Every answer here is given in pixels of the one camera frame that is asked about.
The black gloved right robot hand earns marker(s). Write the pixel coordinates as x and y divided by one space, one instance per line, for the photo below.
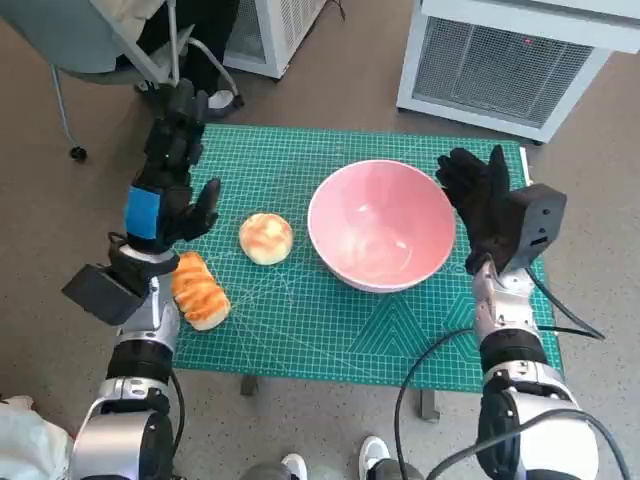
485 210

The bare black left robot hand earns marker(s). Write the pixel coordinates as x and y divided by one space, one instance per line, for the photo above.
145 215

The long toasted bread loaf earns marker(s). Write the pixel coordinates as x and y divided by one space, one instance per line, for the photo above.
200 295

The pink bowl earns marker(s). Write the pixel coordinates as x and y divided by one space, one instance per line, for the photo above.
380 220

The round bread bun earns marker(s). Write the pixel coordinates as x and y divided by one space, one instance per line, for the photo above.
267 240

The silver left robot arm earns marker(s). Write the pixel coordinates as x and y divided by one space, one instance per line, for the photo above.
115 440

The large white mesh cabinet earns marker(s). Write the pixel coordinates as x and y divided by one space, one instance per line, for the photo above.
500 65

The seated person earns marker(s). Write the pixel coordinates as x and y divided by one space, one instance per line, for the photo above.
200 50

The green cutting mat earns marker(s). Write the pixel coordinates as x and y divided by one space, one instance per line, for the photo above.
300 325

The grey office chair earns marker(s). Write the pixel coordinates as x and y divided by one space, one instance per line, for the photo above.
75 30

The small white mesh cabinet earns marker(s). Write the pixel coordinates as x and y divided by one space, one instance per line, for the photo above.
285 30

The person with white shoes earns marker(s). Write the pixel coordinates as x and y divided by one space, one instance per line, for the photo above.
375 450

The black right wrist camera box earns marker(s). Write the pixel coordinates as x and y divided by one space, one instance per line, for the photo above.
540 220

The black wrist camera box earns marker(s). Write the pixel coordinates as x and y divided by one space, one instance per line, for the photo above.
100 295
540 220

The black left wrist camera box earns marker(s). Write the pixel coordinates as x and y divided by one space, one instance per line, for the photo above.
100 295

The dark table leg bracket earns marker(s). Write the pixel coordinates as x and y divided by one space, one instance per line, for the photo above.
251 385
429 406

